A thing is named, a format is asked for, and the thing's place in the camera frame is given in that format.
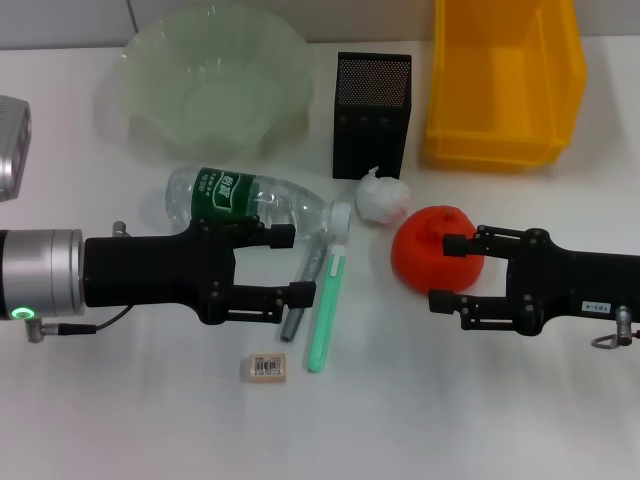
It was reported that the beige eraser with barcode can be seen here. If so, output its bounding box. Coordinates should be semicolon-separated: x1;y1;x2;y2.
239;351;289;386

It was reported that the grey pen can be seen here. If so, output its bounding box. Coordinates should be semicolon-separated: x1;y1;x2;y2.
279;234;327;344

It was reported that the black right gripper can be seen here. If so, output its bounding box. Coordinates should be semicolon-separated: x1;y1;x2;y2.
427;224;640;337

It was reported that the white paper ball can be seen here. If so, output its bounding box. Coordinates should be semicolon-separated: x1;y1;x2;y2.
354;166;413;225

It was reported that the pale green glass fruit plate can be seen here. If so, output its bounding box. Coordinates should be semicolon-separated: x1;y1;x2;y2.
93;3;316;170

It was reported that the yellow plastic bin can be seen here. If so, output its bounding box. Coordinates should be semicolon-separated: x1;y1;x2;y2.
418;0;588;174

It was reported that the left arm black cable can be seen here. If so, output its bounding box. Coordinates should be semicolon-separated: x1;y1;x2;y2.
24;303;135;345

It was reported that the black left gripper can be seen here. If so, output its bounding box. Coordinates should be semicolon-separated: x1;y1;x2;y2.
82;216;318;327

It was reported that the clear bottle green label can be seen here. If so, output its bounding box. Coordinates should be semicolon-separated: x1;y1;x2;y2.
164;166;353;242

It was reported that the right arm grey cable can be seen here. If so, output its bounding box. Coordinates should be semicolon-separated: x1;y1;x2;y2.
591;303;640;350

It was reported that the black mesh pen holder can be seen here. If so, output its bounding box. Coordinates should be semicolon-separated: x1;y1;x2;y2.
331;51;414;181

